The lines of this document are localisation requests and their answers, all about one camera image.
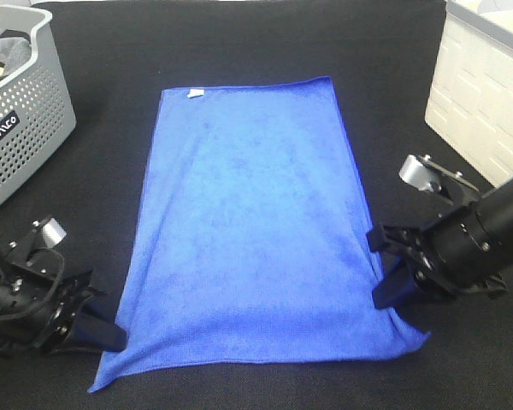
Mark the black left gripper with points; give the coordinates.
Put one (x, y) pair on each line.
(44, 310)

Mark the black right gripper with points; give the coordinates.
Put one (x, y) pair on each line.
(461, 255)

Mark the blue microfiber towel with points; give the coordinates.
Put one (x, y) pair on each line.
(251, 238)

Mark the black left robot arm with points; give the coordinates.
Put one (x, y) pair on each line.
(45, 308)

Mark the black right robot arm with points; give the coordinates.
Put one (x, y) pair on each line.
(497, 203)

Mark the white plastic storage box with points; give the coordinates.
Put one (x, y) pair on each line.
(470, 103)

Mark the grey perforated plastic basket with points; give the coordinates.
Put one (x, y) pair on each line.
(36, 113)

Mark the grey cloth in basket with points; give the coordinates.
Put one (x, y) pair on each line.
(14, 53)

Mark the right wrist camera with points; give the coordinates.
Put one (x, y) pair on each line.
(422, 173)

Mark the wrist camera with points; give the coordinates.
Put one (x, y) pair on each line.
(422, 173)
(42, 238)

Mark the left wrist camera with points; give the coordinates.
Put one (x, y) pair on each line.
(42, 238)

